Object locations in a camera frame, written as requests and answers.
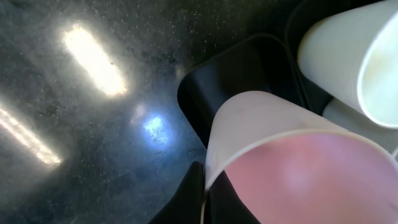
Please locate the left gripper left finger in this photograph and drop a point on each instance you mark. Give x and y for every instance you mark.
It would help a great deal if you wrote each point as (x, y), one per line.
(186, 202)

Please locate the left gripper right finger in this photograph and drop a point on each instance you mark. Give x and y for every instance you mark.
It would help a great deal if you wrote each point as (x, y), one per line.
(225, 205)

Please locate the pink cup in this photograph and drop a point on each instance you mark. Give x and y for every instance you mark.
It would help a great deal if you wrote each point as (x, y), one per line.
(280, 118)

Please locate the black tray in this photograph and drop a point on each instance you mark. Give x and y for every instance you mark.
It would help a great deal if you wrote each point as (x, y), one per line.
(224, 74)

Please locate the light green cup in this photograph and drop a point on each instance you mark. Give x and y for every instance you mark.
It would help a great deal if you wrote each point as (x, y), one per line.
(329, 56)

